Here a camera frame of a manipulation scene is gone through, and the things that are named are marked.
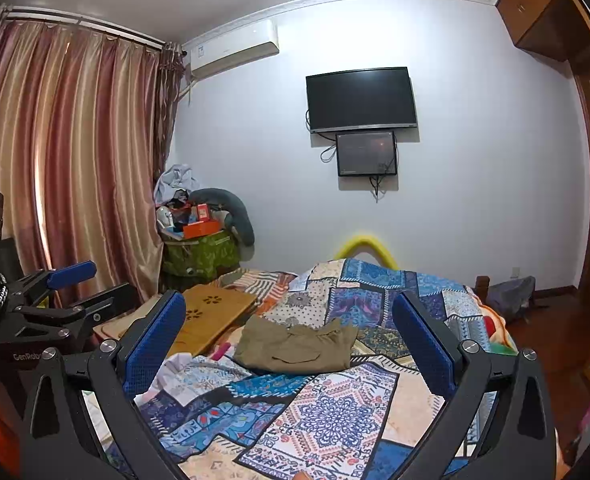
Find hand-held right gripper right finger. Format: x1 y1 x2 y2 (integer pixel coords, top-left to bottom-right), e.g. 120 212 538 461
392 291 558 480

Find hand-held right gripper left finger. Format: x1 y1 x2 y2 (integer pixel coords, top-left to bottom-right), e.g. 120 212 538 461
20 290 196 480

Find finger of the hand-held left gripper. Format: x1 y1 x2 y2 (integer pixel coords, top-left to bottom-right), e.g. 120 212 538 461
6 260 98 307
12 282 139 350

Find olive green pants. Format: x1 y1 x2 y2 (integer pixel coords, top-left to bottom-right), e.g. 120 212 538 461
232 317 358 375

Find white printed cloth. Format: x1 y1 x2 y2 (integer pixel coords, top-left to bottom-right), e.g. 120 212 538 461
147 352 198 407

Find wooden lap desk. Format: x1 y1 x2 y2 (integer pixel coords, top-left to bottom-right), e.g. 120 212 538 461
162 284 258 359

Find orange yellow fleece blanket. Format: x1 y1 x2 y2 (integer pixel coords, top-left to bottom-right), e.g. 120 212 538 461
475 300 519 357

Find green storage box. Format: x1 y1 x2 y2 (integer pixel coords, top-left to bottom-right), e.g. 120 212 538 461
161 230 241 281

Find grey backpack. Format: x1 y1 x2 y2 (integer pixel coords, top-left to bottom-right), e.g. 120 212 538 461
486 276 537 324

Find blue patchwork bed blanket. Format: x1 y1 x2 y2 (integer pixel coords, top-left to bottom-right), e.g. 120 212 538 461
82 257 516 480

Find striped pink curtain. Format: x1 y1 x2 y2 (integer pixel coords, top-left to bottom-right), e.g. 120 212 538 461
0 2 186 361

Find yellow foam tube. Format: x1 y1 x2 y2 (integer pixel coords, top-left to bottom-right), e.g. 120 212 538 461
336 232 398 271

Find orange box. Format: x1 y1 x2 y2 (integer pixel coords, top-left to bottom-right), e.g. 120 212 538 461
182 203 224 240

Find pile of light clothes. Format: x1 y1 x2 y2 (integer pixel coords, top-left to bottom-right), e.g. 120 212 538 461
154 163 194 207

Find grey curved pillow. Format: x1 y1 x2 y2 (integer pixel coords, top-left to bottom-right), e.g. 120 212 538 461
190 188 256 249

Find curtain rod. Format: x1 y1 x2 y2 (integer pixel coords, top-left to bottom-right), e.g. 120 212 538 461
0 2 182 54

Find white air conditioner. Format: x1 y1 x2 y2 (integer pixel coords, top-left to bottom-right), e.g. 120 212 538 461
182 19 280 81

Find wooden overhead cabinet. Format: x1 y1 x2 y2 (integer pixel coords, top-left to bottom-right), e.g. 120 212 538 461
495 0 576 64

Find small black wall monitor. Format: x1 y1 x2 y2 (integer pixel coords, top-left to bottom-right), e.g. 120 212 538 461
336 131 398 177

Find black wall television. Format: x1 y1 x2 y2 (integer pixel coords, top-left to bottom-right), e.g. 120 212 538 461
306 66 418 135

